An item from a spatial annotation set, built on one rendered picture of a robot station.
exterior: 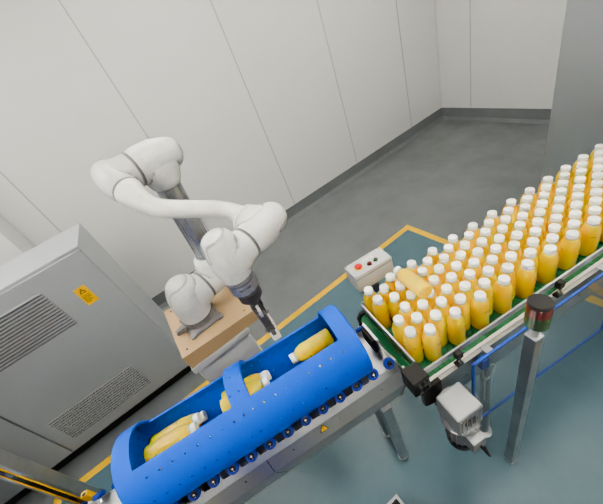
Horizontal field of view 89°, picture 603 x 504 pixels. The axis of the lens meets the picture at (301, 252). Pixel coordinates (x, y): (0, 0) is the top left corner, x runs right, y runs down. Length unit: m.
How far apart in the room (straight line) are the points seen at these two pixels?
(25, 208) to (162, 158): 2.49
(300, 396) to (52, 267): 1.80
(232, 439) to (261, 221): 0.69
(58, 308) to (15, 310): 0.21
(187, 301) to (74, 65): 2.49
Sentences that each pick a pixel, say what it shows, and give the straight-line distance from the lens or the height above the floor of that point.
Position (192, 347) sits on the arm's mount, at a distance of 1.58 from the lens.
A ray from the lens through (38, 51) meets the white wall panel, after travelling 3.51.
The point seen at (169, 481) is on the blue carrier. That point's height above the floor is 1.15.
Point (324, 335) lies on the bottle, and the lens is 1.22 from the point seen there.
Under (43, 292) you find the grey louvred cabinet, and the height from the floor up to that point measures 1.31.
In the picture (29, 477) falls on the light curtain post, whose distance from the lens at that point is 1.91.
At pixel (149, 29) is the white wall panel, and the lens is 3.58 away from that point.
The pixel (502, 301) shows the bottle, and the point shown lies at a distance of 1.44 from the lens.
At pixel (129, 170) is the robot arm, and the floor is 1.87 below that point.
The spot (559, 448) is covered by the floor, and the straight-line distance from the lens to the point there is 2.27.
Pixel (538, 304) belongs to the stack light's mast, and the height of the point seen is 1.26.
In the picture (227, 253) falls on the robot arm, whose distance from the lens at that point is 0.83.
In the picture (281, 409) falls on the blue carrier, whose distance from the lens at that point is 1.12.
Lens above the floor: 2.08
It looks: 36 degrees down
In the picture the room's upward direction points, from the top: 24 degrees counter-clockwise
